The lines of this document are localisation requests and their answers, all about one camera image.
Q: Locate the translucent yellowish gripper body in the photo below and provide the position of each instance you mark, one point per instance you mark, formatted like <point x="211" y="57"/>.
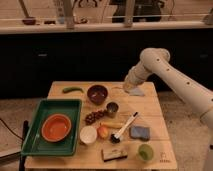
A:
<point x="128" y="87"/>

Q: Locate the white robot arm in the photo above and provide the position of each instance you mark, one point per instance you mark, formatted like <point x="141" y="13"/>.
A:
<point x="156" y="61"/>

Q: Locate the dark purple bowl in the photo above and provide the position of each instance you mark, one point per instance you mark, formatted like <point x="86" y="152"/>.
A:
<point x="97" y="94"/>

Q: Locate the orange bowl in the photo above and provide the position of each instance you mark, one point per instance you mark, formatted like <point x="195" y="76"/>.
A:
<point x="56" y="127"/>

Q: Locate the dark red bowl on shelf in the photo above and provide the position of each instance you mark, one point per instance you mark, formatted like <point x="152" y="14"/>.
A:
<point x="29" y="21"/>

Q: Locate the grey blue cloth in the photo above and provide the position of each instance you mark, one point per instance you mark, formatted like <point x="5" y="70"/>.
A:
<point x="136" y="92"/>

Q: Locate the small metal cup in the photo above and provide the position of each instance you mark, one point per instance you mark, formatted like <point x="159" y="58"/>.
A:
<point x="112" y="109"/>

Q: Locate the yellow banana piece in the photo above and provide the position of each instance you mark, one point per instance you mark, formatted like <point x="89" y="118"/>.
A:
<point x="112" y="125"/>

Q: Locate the blue sponge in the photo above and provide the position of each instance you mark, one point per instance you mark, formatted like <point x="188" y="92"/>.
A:
<point x="140" y="132"/>

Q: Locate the bunch of dark grapes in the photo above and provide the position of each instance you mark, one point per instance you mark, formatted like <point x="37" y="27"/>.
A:
<point x="94" y="116"/>

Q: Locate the orange peach fruit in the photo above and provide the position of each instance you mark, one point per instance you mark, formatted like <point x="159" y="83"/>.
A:
<point x="103" y="131"/>

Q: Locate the light green plastic cup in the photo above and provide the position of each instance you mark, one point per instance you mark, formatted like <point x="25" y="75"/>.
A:
<point x="146" y="153"/>

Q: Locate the green plastic tray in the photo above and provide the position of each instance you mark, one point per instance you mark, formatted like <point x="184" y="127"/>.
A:
<point x="34" y="143"/>

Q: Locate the black stand left of table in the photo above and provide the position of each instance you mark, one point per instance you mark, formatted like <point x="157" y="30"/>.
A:
<point x="22" y="158"/>

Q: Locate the white handled dish brush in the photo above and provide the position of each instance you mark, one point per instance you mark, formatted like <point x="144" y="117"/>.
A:
<point x="115" y="138"/>

